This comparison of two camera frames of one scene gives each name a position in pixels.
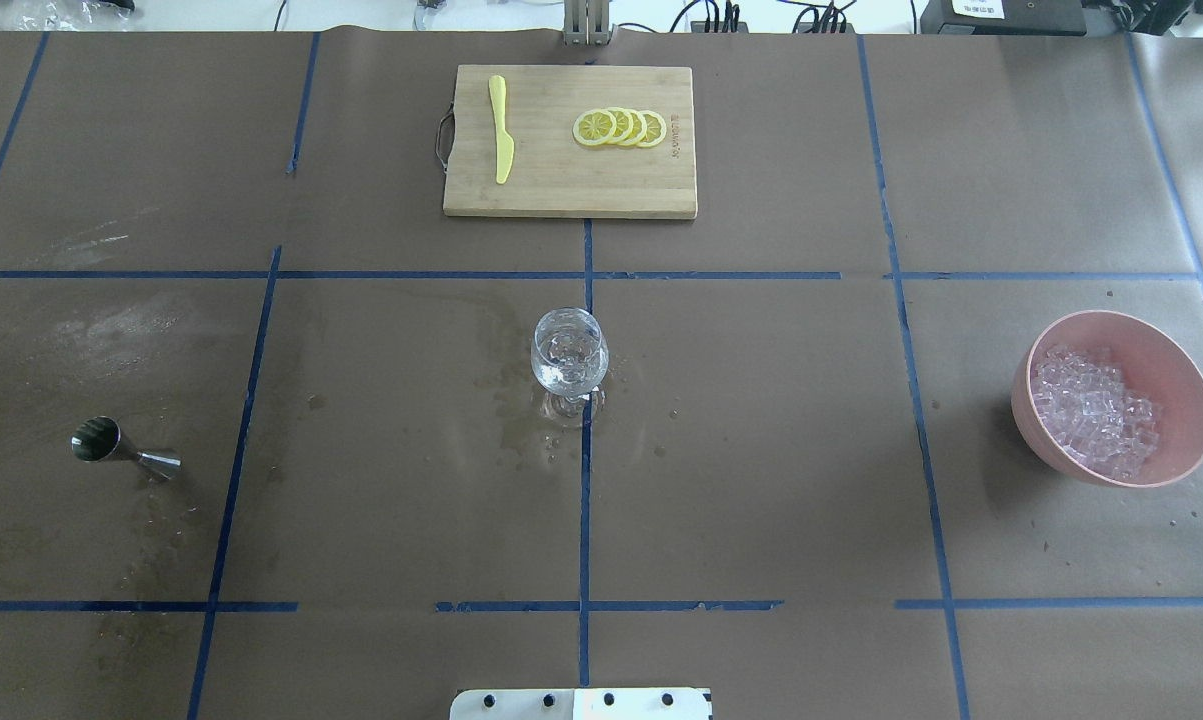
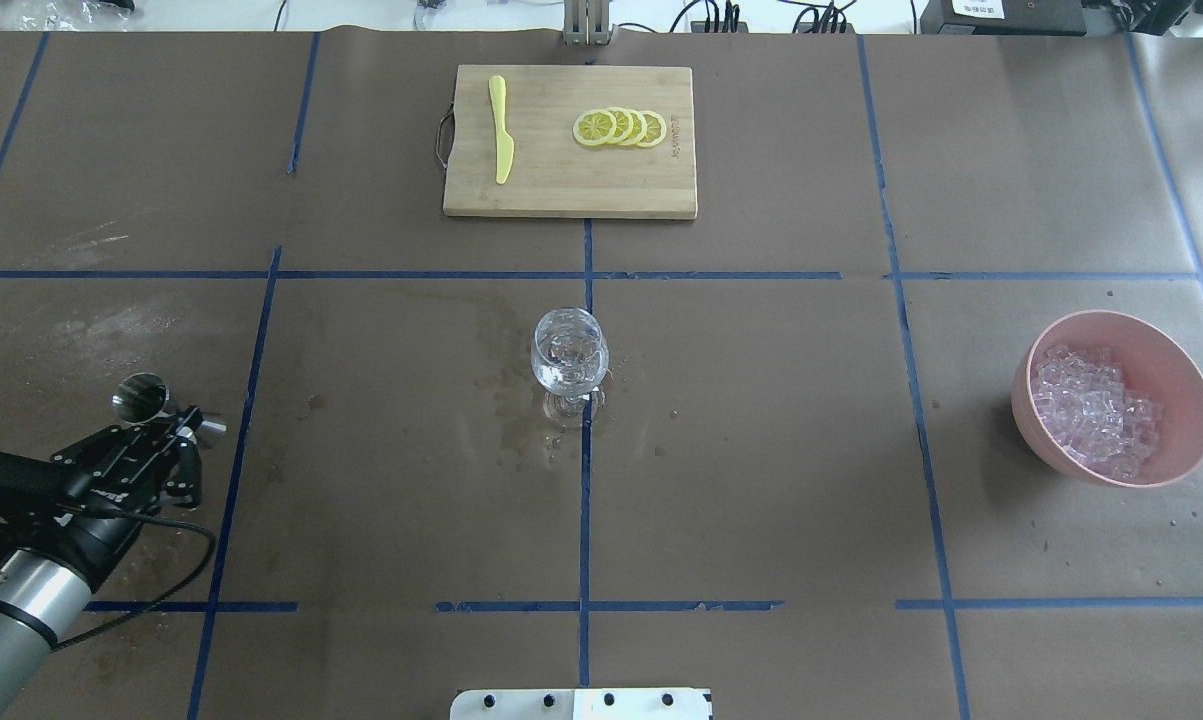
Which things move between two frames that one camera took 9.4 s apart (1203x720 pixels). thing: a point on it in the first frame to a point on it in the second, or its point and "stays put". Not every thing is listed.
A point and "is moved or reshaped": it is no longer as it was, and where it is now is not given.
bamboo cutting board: x=552 y=171 stays put
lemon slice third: x=638 y=130 stays put
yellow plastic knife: x=504 y=142 stays put
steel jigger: x=97 y=439 is moved or reshaped
